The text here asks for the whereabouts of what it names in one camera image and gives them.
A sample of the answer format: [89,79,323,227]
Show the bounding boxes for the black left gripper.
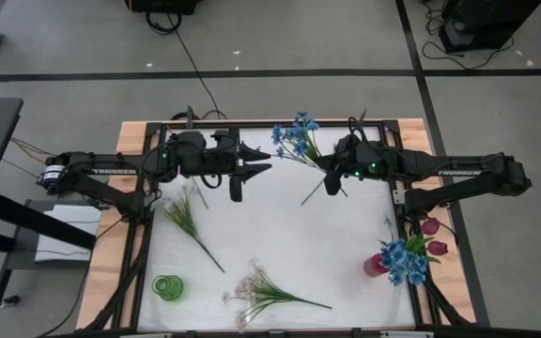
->
[164,130,272,185]

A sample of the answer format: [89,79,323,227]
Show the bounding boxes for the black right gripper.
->
[315,132,392,182]

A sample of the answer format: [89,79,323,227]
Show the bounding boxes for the dark red artificial tulip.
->
[300,177,328,207]

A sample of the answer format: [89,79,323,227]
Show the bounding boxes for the blue artificial flower bunch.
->
[378,215,429,287]
[270,111,349,198]

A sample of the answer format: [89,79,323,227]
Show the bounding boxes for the green leafy sprig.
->
[162,185,226,274]

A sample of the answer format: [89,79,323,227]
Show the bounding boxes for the red glass vase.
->
[363,253,389,278]

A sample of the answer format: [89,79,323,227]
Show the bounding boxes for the white artificial flower bunch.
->
[221,259,333,332]

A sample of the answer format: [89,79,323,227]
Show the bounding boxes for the green glass vase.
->
[151,274,186,302]

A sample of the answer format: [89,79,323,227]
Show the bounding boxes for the white table mat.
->
[137,126,416,330]

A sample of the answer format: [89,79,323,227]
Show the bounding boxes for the black equipment box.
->
[124,0,202,15]

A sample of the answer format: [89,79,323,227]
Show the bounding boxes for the white flat box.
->
[34,205,102,263]

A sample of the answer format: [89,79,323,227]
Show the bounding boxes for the large black equipment cabinet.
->
[438,0,541,54]

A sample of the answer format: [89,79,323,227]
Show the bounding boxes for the black aluminium table frame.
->
[82,105,476,338]

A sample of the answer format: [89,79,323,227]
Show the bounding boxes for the black floor cable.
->
[145,9,228,121]

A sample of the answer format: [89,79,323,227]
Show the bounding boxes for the black floor cables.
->
[421,0,516,71]

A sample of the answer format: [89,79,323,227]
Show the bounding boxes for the thin coloured wires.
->
[1,135,60,179]

